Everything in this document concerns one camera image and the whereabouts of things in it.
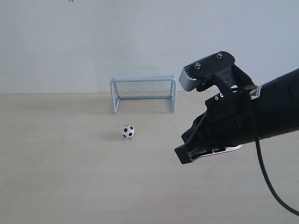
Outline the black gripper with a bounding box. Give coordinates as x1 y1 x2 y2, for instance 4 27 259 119
174 91 256 164

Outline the small black white soccer ball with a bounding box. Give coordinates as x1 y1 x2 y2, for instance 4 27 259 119
122 125 135 139

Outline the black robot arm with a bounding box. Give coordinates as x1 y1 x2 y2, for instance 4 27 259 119
174 70 299 164

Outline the miniature white soccer goal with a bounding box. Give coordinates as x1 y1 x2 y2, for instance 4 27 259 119
110 75 177 113

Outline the black camera cable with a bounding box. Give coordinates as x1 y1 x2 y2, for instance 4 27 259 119
240 88 299 216

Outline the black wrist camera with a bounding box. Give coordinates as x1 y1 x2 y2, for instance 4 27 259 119
179 51 256 95

